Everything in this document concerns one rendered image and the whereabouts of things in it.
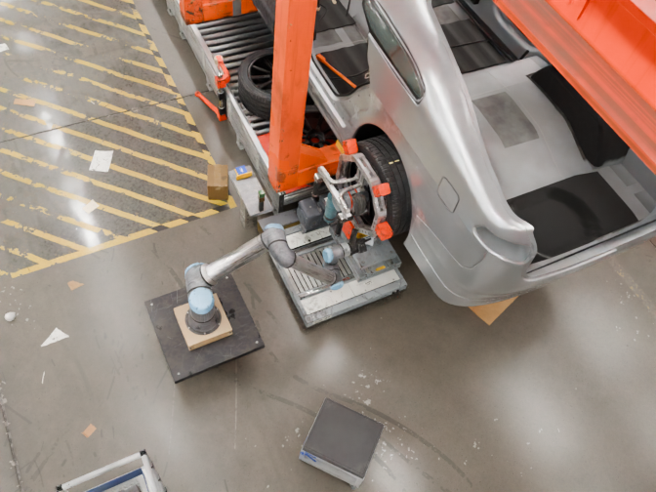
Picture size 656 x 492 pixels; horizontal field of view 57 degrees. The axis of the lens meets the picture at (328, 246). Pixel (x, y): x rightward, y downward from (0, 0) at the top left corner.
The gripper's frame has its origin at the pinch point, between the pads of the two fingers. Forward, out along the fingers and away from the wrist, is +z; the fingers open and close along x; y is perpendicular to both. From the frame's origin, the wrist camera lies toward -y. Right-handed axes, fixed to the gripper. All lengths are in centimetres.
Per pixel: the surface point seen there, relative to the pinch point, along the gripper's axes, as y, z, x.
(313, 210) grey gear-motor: -18, -19, -51
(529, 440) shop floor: 153, 51, 62
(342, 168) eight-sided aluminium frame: -47.1, -4.8, -15.4
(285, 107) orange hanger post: -95, -40, 4
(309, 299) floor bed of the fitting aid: 41, -43, -38
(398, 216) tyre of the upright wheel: -15.9, 6.0, 29.8
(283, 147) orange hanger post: -70, -39, -21
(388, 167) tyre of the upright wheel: -47, 6, 28
